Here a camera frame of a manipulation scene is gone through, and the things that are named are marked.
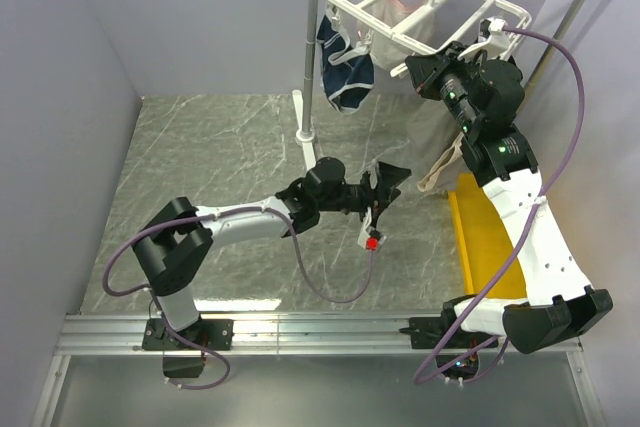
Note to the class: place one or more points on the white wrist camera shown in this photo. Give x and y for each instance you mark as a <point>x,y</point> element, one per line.
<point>370,238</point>
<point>493,40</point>

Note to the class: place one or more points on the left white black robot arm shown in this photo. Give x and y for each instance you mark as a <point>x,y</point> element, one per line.
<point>174,244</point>

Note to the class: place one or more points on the navy blue underwear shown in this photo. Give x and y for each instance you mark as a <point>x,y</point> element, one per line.
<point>347,70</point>

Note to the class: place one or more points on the black underwear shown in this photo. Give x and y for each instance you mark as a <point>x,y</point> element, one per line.
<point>515,64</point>

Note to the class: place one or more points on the yellow plastic tray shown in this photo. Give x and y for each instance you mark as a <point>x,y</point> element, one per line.
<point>482,241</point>

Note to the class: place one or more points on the aluminium mounting rail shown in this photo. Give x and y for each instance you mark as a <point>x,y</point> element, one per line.
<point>310,369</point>

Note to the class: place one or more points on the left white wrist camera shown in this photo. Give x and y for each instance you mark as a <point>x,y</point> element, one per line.
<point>370,238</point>

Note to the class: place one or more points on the white pink underwear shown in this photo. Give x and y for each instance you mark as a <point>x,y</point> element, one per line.
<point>385,53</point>

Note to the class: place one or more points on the grey underwear beige waistband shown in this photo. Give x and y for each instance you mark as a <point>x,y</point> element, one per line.
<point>437,142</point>

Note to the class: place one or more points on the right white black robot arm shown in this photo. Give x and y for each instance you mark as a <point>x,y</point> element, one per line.
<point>560,302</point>

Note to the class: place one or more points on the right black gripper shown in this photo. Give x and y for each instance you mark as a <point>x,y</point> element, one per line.
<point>427,71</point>

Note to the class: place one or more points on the white clip hanger frame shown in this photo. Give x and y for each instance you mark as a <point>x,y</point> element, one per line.
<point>424,31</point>

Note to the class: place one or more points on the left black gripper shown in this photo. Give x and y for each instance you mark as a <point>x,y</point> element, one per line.
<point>389,176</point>

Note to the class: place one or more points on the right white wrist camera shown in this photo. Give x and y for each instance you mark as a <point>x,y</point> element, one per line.
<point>493,40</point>

